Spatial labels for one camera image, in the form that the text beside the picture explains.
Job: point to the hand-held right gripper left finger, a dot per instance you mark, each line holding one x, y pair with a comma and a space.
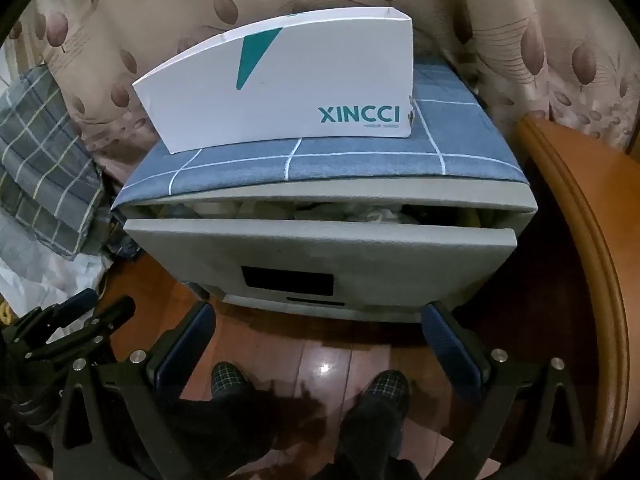
192, 332

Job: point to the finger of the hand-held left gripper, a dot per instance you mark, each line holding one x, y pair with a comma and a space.
77, 302
112, 312

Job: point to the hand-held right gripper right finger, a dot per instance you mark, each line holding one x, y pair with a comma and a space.
450, 347

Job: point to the white cardboard box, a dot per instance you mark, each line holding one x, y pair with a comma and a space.
300, 85

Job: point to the white plastic bag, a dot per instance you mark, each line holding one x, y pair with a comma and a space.
30, 270

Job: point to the dark plaid slipper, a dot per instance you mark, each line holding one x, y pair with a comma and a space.
385, 390
227, 380

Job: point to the blue printed plastic packet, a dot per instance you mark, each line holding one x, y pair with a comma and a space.
125, 240

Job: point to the person's left leg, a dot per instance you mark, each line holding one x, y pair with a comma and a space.
225, 435

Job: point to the grey plaid cloth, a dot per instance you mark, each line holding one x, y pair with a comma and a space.
40, 160

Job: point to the grey nightstand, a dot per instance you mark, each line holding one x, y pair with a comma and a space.
525, 200

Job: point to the blue checked cloth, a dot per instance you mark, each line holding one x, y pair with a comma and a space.
350, 165

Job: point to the beige leaf print sheet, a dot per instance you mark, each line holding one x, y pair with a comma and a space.
150, 10

